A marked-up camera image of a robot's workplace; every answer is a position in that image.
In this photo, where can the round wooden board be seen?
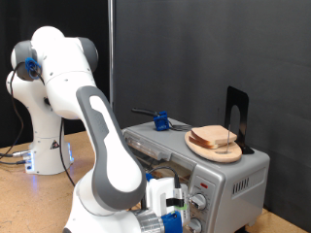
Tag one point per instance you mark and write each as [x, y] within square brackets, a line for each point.
[214, 155]

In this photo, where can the metal spatula with blue block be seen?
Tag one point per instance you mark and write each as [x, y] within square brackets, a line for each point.
[162, 121]

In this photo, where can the black metal bookend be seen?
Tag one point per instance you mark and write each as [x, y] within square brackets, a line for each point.
[237, 95]

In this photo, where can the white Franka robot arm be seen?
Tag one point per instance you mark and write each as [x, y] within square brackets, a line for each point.
[110, 161]

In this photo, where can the white wrist camera blue mount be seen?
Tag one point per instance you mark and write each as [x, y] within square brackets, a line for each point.
[158, 194]

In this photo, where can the thin metal pin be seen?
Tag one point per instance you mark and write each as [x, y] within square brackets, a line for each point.
[228, 139]

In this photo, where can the vertical metal pole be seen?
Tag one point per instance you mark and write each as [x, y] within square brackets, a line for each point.
[111, 48]

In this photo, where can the silver oven knob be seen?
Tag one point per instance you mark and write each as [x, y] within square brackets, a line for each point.
[199, 201]
[194, 225]

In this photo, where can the black curtain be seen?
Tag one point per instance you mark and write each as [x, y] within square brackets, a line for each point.
[9, 19]

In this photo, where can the silver toaster oven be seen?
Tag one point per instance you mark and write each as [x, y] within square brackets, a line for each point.
[226, 168]

